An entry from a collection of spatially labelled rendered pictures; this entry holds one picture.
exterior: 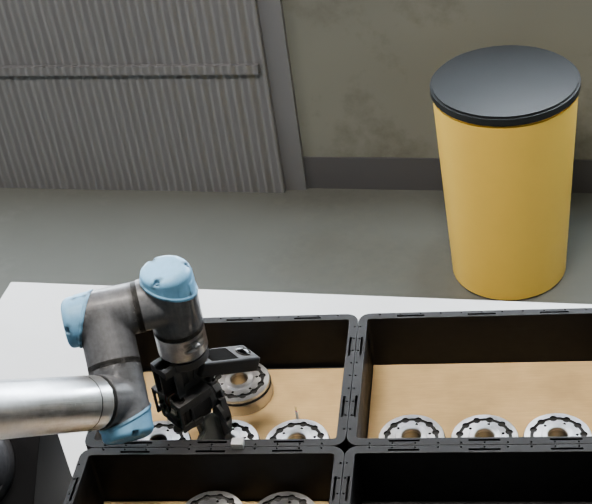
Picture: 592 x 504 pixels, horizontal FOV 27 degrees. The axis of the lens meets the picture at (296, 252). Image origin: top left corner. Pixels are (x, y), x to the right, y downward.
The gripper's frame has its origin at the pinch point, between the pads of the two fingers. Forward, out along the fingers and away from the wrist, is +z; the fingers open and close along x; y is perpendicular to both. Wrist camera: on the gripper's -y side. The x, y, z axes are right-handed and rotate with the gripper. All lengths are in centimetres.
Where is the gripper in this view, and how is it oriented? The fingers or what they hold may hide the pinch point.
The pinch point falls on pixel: (216, 437)
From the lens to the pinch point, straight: 196.6
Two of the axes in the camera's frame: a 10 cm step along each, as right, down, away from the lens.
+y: -7.4, 4.7, -4.9
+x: 6.7, 3.8, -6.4
